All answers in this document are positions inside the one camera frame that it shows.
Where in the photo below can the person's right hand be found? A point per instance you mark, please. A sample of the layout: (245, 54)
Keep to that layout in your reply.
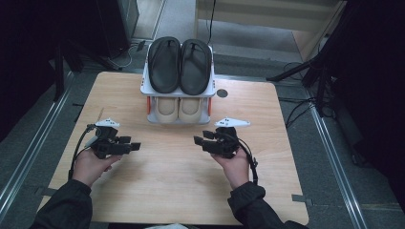
(237, 168)

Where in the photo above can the cream clog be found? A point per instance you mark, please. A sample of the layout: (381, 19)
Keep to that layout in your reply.
(166, 109)
(190, 109)

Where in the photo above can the dark curtain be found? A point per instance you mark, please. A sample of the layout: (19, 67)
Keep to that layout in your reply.
(375, 79)
(31, 47)

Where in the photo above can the black tripod stand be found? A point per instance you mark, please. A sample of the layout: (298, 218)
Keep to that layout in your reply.
(286, 73)

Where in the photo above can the person's left hand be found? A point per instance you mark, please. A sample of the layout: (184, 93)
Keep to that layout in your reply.
(89, 168)

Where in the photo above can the black flip-flop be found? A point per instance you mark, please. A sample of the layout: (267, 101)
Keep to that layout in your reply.
(164, 70)
(196, 73)

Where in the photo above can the round black table grommet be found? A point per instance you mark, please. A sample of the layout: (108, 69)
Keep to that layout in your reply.
(222, 93)

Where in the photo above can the white cloth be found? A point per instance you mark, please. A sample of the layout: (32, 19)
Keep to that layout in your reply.
(165, 227)

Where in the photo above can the black metal stand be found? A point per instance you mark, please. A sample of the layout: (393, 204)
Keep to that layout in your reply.
(58, 79)

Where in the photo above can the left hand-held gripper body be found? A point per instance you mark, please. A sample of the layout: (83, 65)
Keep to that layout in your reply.
(108, 146)

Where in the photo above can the white two-tier shoe rack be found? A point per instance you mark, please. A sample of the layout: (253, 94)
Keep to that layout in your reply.
(178, 121)

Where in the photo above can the grey tape piece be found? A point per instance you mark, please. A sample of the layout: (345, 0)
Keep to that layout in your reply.
(46, 191)
(302, 199)

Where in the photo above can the metal floor rail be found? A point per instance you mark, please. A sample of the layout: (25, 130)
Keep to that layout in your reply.
(46, 122)
(340, 175)

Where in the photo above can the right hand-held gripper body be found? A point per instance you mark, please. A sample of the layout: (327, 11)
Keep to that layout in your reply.
(224, 144)

